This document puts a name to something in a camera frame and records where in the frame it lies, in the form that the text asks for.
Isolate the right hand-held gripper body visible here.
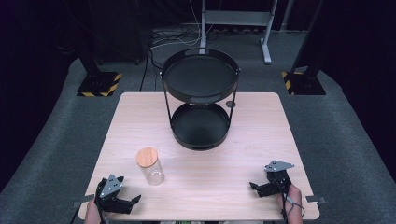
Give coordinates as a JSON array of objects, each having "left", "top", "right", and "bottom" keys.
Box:
[{"left": 263, "top": 160, "right": 295, "bottom": 197}]

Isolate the black stand with striped base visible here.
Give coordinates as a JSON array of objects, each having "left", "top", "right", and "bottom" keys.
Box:
[
  {"left": 281, "top": 0, "right": 327, "bottom": 96},
  {"left": 64, "top": 0, "right": 123, "bottom": 98}
]

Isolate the grey table edge bracket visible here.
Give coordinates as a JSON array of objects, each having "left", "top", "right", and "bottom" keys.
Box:
[
  {"left": 304, "top": 194, "right": 328, "bottom": 205},
  {"left": 71, "top": 194, "right": 95, "bottom": 209}
]

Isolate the person's left hand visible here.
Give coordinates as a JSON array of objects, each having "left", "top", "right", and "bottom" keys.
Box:
[{"left": 83, "top": 198, "right": 110, "bottom": 224}]

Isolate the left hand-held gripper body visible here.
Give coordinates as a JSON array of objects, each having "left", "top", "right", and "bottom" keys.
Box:
[{"left": 94, "top": 174, "right": 134, "bottom": 216}]

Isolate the glass jar with wooden lid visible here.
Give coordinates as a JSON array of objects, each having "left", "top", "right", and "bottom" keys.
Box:
[{"left": 135, "top": 147, "right": 165, "bottom": 187}]

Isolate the black two-tier round rack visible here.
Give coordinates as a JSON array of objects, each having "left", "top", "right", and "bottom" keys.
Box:
[{"left": 160, "top": 47, "right": 242, "bottom": 152}]

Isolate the bundle of floor cables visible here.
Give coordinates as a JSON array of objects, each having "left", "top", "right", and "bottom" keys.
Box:
[{"left": 138, "top": 26, "right": 206, "bottom": 92}]

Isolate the person's right hand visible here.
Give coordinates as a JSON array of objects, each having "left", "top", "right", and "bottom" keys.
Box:
[{"left": 276, "top": 183, "right": 304, "bottom": 224}]

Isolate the grey metal desk frame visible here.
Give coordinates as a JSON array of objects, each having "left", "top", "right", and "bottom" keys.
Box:
[{"left": 198, "top": 0, "right": 279, "bottom": 65}]

